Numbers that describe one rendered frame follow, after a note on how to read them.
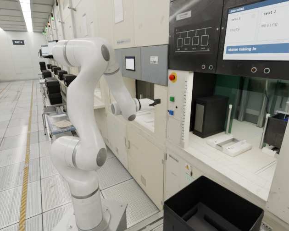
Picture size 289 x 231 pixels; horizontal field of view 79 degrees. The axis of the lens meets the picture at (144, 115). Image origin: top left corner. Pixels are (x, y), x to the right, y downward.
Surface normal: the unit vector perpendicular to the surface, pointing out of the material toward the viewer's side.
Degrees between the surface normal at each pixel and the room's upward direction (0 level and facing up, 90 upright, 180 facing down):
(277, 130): 90
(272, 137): 90
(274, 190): 90
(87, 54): 77
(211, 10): 90
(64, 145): 36
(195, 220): 0
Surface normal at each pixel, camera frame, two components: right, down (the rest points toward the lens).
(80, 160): -0.28, 0.18
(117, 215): -0.01, -0.95
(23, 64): 0.51, 0.27
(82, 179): 0.25, -0.69
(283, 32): -0.86, 0.18
